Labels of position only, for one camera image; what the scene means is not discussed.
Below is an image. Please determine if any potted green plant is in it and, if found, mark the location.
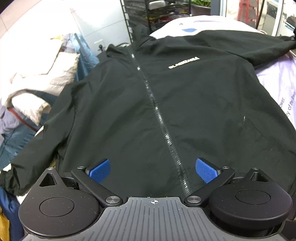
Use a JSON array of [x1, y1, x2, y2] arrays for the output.
[[191, 0, 212, 16]]

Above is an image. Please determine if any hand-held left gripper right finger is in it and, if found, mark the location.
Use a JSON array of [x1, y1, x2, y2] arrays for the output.
[[184, 158, 266, 206]]

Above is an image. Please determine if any red strap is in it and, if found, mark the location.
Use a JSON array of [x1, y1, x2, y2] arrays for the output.
[[9, 108, 38, 130]]

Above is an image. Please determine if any grey blue cloth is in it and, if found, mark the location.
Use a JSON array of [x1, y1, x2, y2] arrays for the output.
[[0, 104, 16, 137]]

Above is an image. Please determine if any beige quilted jacket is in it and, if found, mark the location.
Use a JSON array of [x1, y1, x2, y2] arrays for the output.
[[0, 35, 80, 126]]

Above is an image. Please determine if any black hooded zip jacket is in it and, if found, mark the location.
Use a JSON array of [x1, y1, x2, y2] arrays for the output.
[[0, 24, 296, 202]]

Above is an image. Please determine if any lilac floral bed sheet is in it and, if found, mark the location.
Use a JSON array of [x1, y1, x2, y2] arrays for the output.
[[149, 15, 296, 130]]

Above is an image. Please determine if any red metal frame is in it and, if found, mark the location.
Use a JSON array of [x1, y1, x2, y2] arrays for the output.
[[239, 0, 252, 21]]

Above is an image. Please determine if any mustard yellow garment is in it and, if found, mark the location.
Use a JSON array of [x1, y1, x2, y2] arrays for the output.
[[0, 206, 10, 241]]

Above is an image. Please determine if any navy blue garment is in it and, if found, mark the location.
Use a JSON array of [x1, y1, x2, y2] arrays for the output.
[[0, 186, 22, 241]]

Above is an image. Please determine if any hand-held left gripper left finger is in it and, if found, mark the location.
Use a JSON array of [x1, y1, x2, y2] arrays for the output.
[[39, 159, 122, 206]]

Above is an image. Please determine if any black wire rack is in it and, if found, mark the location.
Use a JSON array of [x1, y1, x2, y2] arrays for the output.
[[120, 0, 192, 44]]

